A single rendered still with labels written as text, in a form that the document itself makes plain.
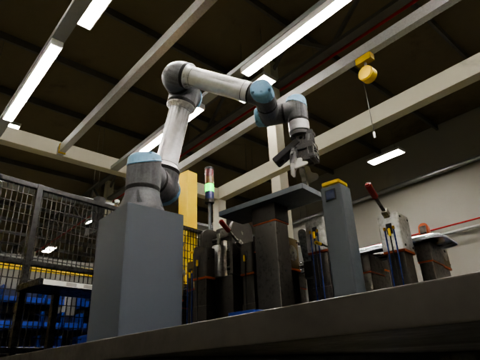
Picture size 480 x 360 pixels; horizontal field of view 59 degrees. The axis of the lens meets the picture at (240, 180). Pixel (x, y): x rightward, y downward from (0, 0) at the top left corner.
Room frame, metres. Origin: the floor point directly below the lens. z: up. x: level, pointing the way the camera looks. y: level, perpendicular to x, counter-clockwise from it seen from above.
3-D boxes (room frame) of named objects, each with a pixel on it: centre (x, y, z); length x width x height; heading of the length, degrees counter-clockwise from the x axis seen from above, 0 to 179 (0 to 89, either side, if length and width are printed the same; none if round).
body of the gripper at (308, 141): (1.30, -0.23, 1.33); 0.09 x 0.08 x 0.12; 65
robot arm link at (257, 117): (1.31, -0.12, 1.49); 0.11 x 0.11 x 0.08; 77
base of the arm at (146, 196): (1.30, 0.33, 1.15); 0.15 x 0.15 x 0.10
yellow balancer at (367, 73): (3.16, -1.22, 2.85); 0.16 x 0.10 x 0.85; 42
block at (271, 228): (1.40, -0.10, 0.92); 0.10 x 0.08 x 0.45; 50
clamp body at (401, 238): (1.28, -0.48, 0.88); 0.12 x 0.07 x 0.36; 140
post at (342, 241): (1.23, -0.30, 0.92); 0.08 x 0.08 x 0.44; 50
